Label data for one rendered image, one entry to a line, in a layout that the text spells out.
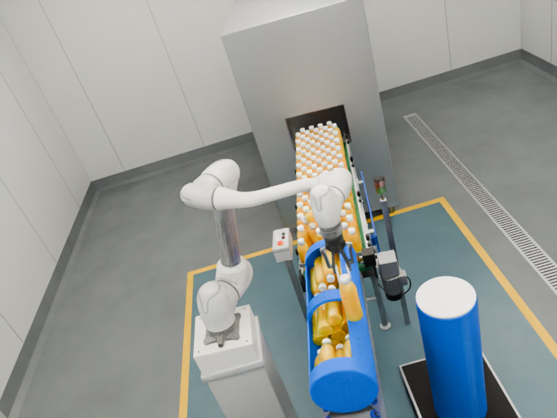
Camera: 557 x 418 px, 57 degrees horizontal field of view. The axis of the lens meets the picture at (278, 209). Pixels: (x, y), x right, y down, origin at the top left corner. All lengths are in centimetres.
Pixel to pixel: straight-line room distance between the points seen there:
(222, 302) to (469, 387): 135
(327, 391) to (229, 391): 69
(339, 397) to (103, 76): 543
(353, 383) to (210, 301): 75
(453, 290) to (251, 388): 112
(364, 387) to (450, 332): 57
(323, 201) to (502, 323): 227
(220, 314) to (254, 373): 38
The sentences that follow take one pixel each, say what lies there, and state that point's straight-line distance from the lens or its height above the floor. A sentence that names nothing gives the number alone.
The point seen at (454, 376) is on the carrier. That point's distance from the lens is 285.
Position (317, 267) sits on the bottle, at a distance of 274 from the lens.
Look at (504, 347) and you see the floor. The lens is 377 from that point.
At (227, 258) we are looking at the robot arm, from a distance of 252.
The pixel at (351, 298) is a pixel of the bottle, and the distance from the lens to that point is 218.
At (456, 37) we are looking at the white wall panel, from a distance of 732.
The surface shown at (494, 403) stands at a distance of 333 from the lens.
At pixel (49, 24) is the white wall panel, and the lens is 689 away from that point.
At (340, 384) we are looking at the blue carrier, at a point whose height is 115.
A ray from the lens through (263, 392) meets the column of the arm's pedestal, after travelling 280.
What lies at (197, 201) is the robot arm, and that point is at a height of 189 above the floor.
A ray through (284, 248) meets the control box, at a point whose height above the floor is 110.
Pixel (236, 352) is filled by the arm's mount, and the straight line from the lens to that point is 257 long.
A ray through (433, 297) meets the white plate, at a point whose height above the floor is 104.
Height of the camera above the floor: 290
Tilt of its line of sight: 32 degrees down
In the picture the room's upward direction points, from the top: 19 degrees counter-clockwise
